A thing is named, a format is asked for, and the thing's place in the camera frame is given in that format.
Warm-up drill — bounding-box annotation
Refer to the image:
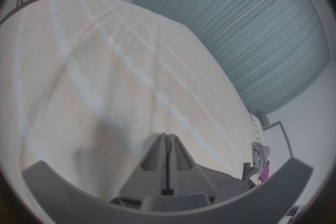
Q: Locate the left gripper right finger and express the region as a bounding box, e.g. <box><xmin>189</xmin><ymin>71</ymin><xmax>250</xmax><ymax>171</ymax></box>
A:
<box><xmin>168</xmin><ymin>133</ymin><xmax>217</xmax><ymax>198</ymax></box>

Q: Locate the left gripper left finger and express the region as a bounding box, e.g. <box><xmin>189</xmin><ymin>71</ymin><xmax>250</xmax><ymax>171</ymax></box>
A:
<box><xmin>118</xmin><ymin>133</ymin><xmax>167</xmax><ymax>197</ymax></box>

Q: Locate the black long-sleeved top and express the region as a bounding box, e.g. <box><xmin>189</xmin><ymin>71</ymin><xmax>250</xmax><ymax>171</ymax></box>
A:
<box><xmin>165</xmin><ymin>136</ymin><xmax>257</xmax><ymax>193</ymax></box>

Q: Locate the bed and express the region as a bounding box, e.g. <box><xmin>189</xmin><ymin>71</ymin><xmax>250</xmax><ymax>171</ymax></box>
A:
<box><xmin>0</xmin><ymin>0</ymin><xmax>293</xmax><ymax>202</ymax></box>

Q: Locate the grey garment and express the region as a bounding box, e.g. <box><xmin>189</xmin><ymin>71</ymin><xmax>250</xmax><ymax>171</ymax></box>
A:
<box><xmin>241</xmin><ymin>142</ymin><xmax>271</xmax><ymax>182</ymax></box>

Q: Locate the purple garment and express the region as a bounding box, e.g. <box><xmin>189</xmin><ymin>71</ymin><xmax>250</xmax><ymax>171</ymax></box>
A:
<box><xmin>258</xmin><ymin>160</ymin><xmax>271</xmax><ymax>179</ymax></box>

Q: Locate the white printed pillow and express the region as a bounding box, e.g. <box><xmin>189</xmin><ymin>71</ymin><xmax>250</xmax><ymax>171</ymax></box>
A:
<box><xmin>248</xmin><ymin>111</ymin><xmax>266</xmax><ymax>145</ymax></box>

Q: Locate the grey bedside table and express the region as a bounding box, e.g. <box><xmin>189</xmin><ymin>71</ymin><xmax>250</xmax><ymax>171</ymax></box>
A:
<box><xmin>247</xmin><ymin>106</ymin><xmax>270</xmax><ymax>127</ymax></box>

